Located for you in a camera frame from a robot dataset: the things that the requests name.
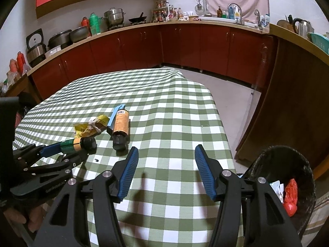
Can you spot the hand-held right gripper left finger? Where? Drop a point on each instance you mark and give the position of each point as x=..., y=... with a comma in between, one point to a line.
x=127, y=173

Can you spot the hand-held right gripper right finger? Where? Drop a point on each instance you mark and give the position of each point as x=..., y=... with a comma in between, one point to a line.
x=205, y=173

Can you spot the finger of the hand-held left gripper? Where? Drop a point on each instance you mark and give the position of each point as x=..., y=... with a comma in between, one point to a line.
x=52, y=150
x=56, y=173

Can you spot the small green bottle yellow label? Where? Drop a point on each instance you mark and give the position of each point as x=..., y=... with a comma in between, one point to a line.
x=77, y=144

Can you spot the orange plastic bag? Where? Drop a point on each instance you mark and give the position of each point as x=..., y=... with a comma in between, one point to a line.
x=290, y=195

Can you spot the black trash bin with liner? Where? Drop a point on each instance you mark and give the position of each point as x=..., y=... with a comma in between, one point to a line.
x=280, y=159

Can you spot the person's left hand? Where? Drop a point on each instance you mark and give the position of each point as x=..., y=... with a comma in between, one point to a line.
x=36, y=218

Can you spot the crumpled yellow wrapper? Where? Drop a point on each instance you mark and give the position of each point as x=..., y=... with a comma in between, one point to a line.
x=90, y=126

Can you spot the brown bottle with black cap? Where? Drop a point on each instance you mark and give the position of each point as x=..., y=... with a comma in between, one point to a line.
x=120, y=128

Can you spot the green white checkered tablecloth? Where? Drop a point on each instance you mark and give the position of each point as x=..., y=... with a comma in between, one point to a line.
x=167, y=113

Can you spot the steel rice cooker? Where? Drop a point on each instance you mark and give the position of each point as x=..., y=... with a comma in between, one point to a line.
x=36, y=50

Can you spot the black pot with lid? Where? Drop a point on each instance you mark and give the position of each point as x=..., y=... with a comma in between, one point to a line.
x=60, y=40

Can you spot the wooden counter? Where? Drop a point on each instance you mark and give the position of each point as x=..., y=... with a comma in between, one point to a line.
x=282, y=95

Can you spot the grey metal pot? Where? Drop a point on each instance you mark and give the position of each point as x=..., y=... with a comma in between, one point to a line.
x=79, y=34

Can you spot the striped beige cloth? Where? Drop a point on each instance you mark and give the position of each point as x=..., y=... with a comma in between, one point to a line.
x=318, y=223

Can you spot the red thermos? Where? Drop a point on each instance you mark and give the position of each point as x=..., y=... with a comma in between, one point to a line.
x=85, y=22

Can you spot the red kitchen base cabinets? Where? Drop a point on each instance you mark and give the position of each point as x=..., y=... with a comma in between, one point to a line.
x=180, y=46

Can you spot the green thermos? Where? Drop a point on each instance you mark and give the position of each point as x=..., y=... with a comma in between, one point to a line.
x=94, y=24

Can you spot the steel steamer pot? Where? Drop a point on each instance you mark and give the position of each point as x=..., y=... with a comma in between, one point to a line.
x=114, y=18

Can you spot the black wok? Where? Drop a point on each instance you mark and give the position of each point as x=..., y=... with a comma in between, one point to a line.
x=137, y=19

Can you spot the white sink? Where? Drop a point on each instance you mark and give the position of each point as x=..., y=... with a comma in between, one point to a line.
x=221, y=18

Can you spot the brown soap bottle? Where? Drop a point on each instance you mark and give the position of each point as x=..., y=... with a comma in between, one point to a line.
x=219, y=12

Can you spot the small steel faucet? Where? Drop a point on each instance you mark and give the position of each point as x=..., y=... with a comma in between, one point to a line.
x=257, y=18

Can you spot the white plastic bottle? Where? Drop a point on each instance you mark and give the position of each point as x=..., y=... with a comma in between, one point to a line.
x=266, y=20

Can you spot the steel sink faucet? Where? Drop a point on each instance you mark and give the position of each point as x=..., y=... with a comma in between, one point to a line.
x=235, y=11

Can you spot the hanging metal strainer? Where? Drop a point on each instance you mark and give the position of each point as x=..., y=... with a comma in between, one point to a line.
x=199, y=9

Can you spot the rack of spice jars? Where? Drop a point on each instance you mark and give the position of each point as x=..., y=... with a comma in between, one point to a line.
x=167, y=11

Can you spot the wooden cutting board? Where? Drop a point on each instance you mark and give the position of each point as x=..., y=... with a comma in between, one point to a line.
x=284, y=25

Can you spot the green plastic basket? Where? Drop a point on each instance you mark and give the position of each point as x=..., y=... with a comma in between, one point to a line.
x=320, y=42

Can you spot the steel electric kettle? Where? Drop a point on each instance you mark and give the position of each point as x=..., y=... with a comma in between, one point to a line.
x=303, y=28

